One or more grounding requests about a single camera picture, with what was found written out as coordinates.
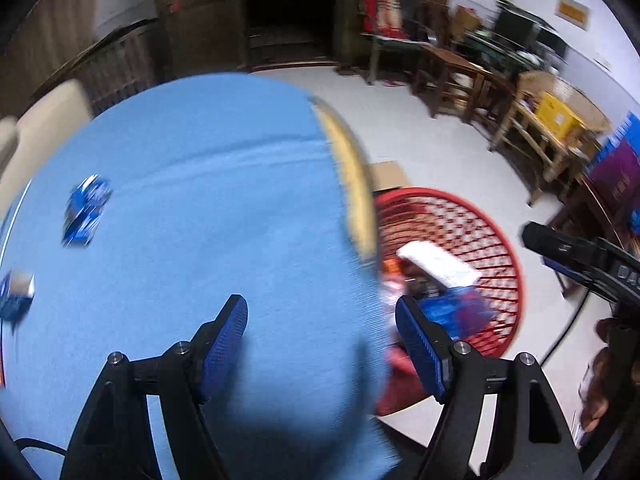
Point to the purple box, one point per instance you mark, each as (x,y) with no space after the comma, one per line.
(617,175)

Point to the flat cardboard piece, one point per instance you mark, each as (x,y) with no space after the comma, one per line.
(390,175)

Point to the metal frame chair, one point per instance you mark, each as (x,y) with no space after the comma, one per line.
(395,45)

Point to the brown curtain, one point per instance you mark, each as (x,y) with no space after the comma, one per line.
(50,35)

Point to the white flat box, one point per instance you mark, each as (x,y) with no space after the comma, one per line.
(435,262)

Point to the orange wall sign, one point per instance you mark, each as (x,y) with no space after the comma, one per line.
(573,9)

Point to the red mesh waste basket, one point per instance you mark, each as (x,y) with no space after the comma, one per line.
(518,280)

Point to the blue plastic bag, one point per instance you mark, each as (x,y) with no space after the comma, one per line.
(85,210)

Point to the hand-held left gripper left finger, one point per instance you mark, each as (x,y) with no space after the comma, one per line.
(227,340)

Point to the wooden crib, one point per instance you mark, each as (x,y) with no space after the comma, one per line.
(120,70)

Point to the yellow box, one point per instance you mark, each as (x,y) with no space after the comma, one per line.
(557,115)

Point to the light wooden bench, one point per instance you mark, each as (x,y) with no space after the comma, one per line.
(530,135)

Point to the blue toothpaste box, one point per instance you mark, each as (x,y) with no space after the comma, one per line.
(15,300)

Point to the person's right hand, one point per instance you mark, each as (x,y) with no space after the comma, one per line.
(600,390)

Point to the dark wooden side table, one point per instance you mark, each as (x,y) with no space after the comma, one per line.
(450,67)

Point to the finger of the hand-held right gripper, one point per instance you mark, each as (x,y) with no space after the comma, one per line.
(555,242)
(575,275)

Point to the blue packet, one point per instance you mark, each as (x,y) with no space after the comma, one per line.
(460,310)

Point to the beige leather sofa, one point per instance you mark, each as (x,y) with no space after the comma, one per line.
(45,125)

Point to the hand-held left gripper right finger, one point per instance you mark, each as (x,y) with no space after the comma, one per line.
(420,345)

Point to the round wooden table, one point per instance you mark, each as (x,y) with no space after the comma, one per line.
(350,160)

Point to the brown cardboard box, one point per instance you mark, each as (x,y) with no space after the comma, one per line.
(467,22)

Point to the wooden glass panel door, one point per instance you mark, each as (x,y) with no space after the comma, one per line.
(345,20)
(200,35)

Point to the red door ornament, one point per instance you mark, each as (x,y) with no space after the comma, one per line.
(175,2)

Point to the red hanging clothes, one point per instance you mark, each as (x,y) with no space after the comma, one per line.
(372,5)

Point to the black monitor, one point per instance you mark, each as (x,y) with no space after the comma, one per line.
(515,22)

